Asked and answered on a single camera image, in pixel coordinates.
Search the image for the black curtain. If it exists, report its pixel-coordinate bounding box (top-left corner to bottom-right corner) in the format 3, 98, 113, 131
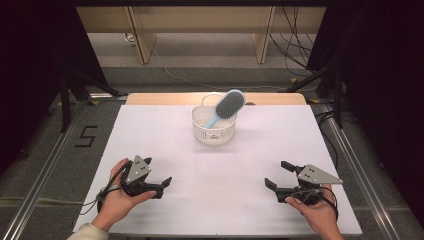
0, 0, 109, 174
306, 0, 424, 228

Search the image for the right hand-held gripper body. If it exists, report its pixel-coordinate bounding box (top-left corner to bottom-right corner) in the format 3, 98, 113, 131
276, 163, 344, 206

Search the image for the white slotted plastic basket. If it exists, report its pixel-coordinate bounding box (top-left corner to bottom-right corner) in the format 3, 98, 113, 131
190, 93, 238, 146

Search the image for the right hand-held gripper black cable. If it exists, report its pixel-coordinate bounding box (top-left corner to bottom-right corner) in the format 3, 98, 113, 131
290, 186, 340, 222

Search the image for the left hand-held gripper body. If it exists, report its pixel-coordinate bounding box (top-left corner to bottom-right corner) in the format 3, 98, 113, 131
119, 154, 165, 200

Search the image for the bundle of black cables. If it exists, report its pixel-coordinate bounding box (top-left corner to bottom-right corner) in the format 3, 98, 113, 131
269, 5, 322, 78

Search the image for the wooden table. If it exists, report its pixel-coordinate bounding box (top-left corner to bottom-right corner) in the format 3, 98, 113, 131
125, 92, 308, 107

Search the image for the light blue hairbrush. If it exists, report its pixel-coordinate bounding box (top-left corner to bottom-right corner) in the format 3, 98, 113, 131
203, 88, 247, 130

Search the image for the aluminium floor rail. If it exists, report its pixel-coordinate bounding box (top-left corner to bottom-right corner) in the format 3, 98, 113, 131
0, 99, 88, 240
319, 103, 401, 240

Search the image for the person's right hand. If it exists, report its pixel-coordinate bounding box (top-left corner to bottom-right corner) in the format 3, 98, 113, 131
284, 184, 345, 240

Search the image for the person's left hand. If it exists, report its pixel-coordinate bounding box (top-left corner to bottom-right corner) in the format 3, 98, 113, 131
91, 157, 158, 233

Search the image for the light wooden furniture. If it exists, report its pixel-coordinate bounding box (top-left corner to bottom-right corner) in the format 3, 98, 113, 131
75, 5, 328, 65

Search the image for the black metal stand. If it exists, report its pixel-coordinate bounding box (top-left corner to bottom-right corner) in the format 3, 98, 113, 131
284, 56, 345, 130
59, 64, 129, 134

